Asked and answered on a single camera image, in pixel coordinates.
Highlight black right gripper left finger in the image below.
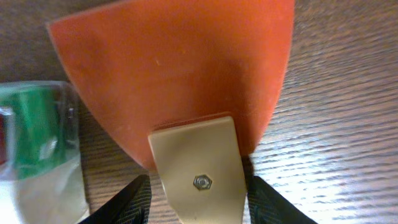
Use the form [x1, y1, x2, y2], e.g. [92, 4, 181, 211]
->
[79, 175, 152, 224]

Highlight orange scraper wooden handle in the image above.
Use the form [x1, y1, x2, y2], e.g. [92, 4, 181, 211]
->
[47, 0, 295, 223]

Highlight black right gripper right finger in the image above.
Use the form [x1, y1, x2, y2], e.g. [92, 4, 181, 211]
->
[247, 176, 317, 224]

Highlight clear screwdriver bit case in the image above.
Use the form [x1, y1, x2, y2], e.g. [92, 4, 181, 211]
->
[1, 81, 90, 223]

